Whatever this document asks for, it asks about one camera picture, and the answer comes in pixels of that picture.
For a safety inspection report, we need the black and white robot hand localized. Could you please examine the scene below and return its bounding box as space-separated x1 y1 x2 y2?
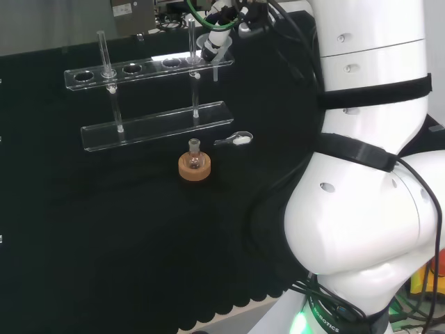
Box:
200 0 279 64

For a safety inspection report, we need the translucent plastic funnel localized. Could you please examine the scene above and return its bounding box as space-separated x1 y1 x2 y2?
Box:
195 33 233 83

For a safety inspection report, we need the glass weighing funnel with powder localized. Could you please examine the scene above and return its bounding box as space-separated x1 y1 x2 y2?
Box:
213 131 254 147

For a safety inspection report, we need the clear acrylic funnel stand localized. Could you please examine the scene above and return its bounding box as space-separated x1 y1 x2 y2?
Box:
64 17 236 153

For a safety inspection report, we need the grey metal equipment box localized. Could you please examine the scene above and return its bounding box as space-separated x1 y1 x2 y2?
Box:
110 0 156 36

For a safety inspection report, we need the glass round-bottom flask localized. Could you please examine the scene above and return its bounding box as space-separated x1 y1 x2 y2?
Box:
186 138 205 170

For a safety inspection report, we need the black bench cloth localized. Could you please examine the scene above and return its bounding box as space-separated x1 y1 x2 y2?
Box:
0 8 326 334

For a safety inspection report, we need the yellow stop button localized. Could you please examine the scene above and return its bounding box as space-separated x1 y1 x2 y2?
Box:
409 266 445 296

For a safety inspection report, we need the green cable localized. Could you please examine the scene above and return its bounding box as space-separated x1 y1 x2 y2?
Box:
186 0 241 29

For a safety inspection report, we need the black floor cable bundle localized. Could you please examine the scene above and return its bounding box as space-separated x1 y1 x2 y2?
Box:
154 13 191 34

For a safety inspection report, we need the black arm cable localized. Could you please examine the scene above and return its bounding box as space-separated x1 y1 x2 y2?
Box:
243 0 330 296
394 158 444 307

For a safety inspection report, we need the cork ring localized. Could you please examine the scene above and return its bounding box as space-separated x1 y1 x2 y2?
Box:
177 152 212 183

